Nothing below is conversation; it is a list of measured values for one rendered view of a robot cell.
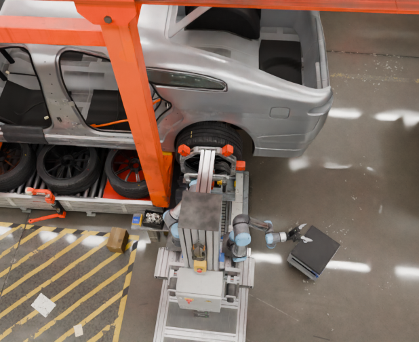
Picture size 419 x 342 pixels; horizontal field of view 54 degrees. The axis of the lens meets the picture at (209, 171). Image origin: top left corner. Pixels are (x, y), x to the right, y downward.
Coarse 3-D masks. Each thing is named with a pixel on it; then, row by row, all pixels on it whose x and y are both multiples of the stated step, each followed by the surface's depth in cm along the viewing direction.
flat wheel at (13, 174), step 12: (12, 144) 475; (24, 144) 460; (0, 156) 459; (12, 156) 455; (24, 156) 452; (36, 156) 475; (0, 168) 447; (12, 168) 444; (24, 168) 448; (0, 180) 437; (12, 180) 445; (24, 180) 458
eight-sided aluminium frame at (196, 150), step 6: (192, 150) 386; (198, 150) 381; (210, 150) 384; (216, 150) 381; (180, 156) 395; (186, 156) 388; (192, 156) 388; (222, 156) 384; (228, 156) 391; (234, 156) 393; (180, 162) 398; (234, 162) 392; (186, 168) 416; (234, 168) 402; (216, 180) 425
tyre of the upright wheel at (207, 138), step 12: (180, 132) 403; (192, 132) 388; (204, 132) 384; (216, 132) 384; (228, 132) 390; (180, 144) 394; (192, 144) 385; (204, 144) 383; (216, 144) 382; (228, 144) 384; (240, 144) 400; (240, 156) 398; (192, 168) 424
